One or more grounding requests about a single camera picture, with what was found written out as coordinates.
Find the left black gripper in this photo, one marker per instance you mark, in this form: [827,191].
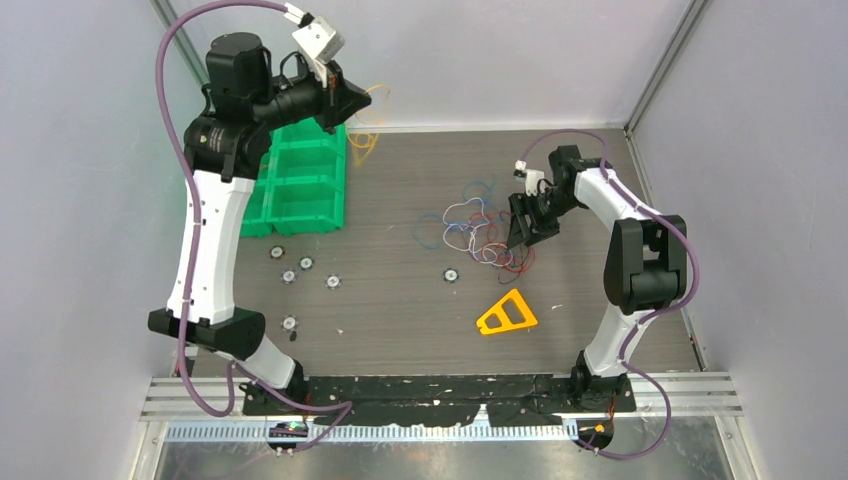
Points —
[340,98]

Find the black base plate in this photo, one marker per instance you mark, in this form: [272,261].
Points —
[450,400]

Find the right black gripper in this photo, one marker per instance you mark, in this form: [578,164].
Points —
[520,205]

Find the green compartment bin tray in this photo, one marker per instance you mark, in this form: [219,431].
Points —
[301,188]

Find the poker chip middle left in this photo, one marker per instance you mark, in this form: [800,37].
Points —
[333,281]

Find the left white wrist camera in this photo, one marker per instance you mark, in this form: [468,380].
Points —
[318,42]

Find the poker chip far left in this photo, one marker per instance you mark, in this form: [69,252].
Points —
[277,252]

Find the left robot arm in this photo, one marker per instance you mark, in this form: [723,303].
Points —
[223,148]

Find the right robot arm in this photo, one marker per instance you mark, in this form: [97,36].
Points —
[646,267]

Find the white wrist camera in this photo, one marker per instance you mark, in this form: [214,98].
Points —
[530,178]
[318,42]

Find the aluminium front rail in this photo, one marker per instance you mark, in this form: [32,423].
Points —
[691,395]

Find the yellow triangular plastic piece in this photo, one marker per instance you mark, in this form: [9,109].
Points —
[510,313]

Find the poker chip lower left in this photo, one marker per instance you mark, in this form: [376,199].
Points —
[289,323]

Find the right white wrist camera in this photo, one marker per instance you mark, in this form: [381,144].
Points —
[530,178]

